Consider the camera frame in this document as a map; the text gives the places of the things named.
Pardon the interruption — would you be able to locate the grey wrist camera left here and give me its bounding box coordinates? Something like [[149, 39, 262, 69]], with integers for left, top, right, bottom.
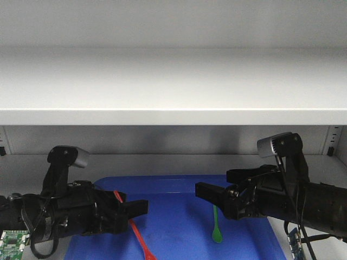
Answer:
[[47, 146, 89, 168]]

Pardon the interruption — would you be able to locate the red plastic spoon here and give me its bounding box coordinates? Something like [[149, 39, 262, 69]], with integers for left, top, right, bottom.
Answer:
[[113, 190, 157, 260]]

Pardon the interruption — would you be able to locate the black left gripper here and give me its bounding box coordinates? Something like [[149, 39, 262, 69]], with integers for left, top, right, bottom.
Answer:
[[40, 180, 149, 236]]

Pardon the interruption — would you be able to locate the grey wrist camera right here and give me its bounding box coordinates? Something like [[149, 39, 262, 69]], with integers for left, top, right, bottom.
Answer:
[[257, 132, 303, 158]]

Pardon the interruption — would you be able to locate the blue plastic tray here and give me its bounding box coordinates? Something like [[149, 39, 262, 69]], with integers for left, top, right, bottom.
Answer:
[[65, 174, 288, 260]]

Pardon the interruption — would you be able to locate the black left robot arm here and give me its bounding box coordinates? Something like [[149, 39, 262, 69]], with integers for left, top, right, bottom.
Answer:
[[1, 181, 149, 243]]

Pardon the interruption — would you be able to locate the green circuit board left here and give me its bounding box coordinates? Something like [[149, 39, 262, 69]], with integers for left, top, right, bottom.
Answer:
[[1, 230, 29, 260]]

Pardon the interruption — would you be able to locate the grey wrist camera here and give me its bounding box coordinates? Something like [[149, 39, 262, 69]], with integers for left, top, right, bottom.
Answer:
[[47, 146, 89, 168], [257, 132, 303, 158]]

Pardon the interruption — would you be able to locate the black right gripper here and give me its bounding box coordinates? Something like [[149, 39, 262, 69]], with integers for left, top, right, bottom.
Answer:
[[195, 165, 298, 220]]

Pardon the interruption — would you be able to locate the grey cabinet shelf upper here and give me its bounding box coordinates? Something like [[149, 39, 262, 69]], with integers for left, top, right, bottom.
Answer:
[[1, 47, 346, 125]]

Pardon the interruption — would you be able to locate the green plastic spoon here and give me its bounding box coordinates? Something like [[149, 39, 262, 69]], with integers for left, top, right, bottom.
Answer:
[[212, 205, 223, 243]]

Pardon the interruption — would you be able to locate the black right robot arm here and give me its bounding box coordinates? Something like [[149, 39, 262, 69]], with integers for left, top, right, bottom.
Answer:
[[195, 165, 346, 239]]

